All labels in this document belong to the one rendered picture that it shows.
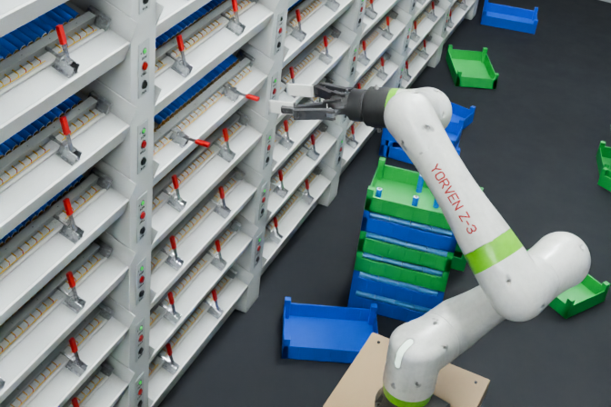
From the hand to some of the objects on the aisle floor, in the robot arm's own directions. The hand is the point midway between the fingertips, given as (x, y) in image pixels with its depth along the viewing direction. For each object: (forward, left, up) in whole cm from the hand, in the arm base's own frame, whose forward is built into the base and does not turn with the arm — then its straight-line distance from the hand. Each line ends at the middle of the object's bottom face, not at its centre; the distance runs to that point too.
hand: (286, 98), depth 227 cm
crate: (-45, -109, -104) cm, 157 cm away
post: (+36, -24, -101) cm, 110 cm away
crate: (-2, -31, -101) cm, 106 cm away
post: (+52, -93, -103) cm, 148 cm away
